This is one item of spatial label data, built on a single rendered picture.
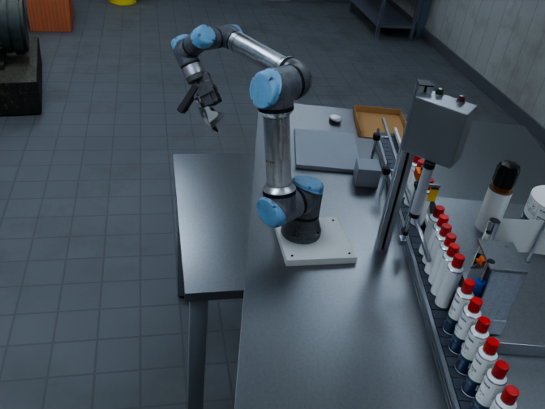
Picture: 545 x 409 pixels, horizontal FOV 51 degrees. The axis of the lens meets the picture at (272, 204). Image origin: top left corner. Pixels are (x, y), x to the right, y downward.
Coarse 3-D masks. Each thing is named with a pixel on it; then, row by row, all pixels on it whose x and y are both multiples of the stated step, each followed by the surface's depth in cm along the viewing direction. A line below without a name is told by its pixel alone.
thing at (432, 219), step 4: (436, 208) 196; (440, 208) 196; (436, 212) 196; (440, 212) 196; (432, 216) 198; (436, 216) 197; (428, 220) 200; (432, 220) 198; (436, 220) 197; (428, 224) 200; (432, 224) 198; (428, 228) 200; (424, 232) 203; (428, 232) 201; (424, 236) 203; (428, 236) 201; (420, 244) 207; (420, 248) 206; (420, 252) 207
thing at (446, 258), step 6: (450, 246) 179; (456, 246) 179; (444, 252) 183; (450, 252) 180; (456, 252) 179; (444, 258) 181; (450, 258) 180; (444, 264) 182; (438, 270) 185; (444, 270) 182; (438, 276) 185; (438, 282) 186; (432, 288) 189; (438, 288) 187; (432, 294) 190
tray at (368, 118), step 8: (360, 112) 313; (368, 112) 314; (376, 112) 314; (384, 112) 313; (392, 112) 313; (400, 112) 312; (360, 120) 304; (368, 120) 305; (376, 120) 306; (392, 120) 308; (400, 120) 309; (360, 128) 288; (368, 128) 297; (376, 128) 298; (392, 128) 300; (400, 128) 301; (360, 136) 289; (368, 136) 290; (400, 136) 293
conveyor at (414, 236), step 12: (384, 144) 274; (396, 144) 276; (408, 228) 220; (420, 264) 203; (432, 300) 188; (432, 312) 183; (444, 312) 184; (444, 336) 175; (444, 348) 171; (456, 360) 168; (456, 372) 164; (456, 384) 160; (468, 408) 154
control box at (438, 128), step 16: (416, 96) 175; (432, 96) 176; (448, 96) 177; (416, 112) 176; (432, 112) 173; (448, 112) 170; (464, 112) 168; (416, 128) 179; (432, 128) 175; (448, 128) 172; (464, 128) 171; (416, 144) 181; (432, 144) 178; (448, 144) 175; (464, 144) 180; (432, 160) 180; (448, 160) 177
